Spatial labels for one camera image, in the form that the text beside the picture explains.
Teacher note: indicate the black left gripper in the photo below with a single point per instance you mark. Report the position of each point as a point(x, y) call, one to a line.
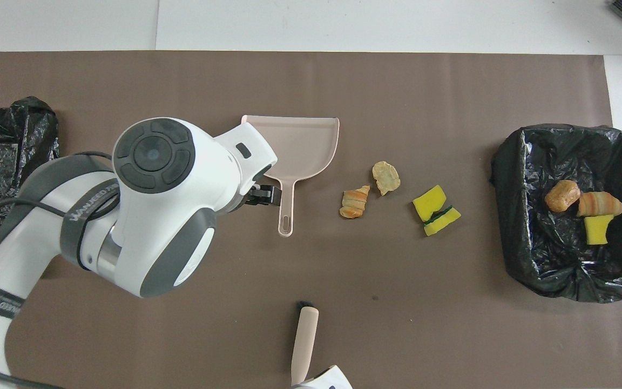
point(254, 183)

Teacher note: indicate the pink plastic dustpan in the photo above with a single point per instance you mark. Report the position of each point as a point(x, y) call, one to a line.
point(300, 146)

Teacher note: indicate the orange striped toy croissant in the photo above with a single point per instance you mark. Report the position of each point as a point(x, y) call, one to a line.
point(354, 202)

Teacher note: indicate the pale yellow toy chip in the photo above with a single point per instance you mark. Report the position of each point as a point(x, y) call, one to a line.
point(386, 178)

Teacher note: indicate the yellow green twisted sponge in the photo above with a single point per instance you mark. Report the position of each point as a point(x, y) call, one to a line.
point(435, 213)

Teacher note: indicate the brown toy bread loaf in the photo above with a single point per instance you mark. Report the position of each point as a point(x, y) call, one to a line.
point(562, 196)

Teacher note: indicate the small yellow sponge piece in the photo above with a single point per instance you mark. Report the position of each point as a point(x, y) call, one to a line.
point(597, 229)

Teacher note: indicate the greenish toy croissant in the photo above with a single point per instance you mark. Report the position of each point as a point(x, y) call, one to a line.
point(602, 204)

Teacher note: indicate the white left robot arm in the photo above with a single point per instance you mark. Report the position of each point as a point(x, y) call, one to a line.
point(154, 216)

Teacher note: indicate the brown table mat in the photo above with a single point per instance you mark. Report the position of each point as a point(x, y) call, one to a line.
point(397, 81)

